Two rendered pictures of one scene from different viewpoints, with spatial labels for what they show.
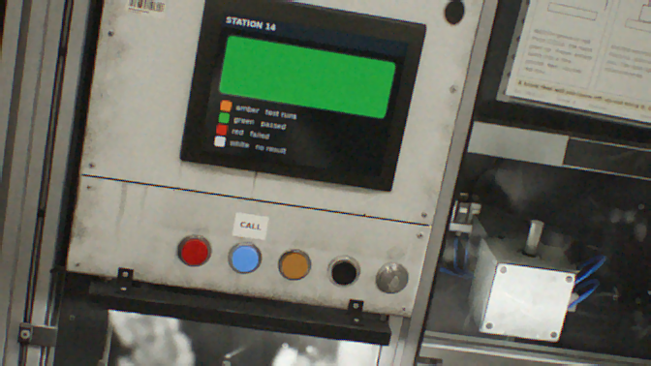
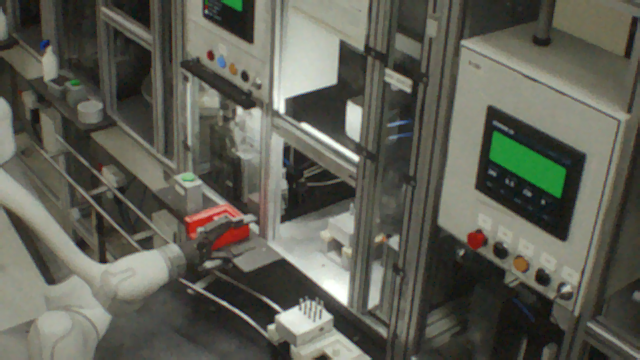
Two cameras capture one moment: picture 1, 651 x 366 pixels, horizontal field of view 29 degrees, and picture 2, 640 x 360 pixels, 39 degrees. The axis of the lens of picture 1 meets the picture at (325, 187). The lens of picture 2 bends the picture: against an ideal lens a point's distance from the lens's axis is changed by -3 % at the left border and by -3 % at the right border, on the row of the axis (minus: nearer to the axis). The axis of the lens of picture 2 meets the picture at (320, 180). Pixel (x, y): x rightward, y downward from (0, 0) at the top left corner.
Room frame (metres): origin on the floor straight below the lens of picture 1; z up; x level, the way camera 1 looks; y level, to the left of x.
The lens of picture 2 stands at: (0.39, -2.23, 2.51)
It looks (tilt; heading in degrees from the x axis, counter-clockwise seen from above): 30 degrees down; 59
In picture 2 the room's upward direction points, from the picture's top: 4 degrees clockwise
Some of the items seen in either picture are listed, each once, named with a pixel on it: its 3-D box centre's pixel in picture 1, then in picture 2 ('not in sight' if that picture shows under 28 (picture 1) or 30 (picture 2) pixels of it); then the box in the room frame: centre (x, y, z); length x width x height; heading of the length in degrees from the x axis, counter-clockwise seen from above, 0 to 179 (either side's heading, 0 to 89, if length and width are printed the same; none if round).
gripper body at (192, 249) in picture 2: not in sight; (194, 253); (1.12, -0.40, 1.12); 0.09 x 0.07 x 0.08; 10
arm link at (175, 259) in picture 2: not in sight; (170, 262); (1.05, -0.41, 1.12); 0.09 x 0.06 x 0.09; 100
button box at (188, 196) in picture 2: not in sight; (190, 193); (1.32, 0.11, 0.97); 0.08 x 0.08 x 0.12; 10
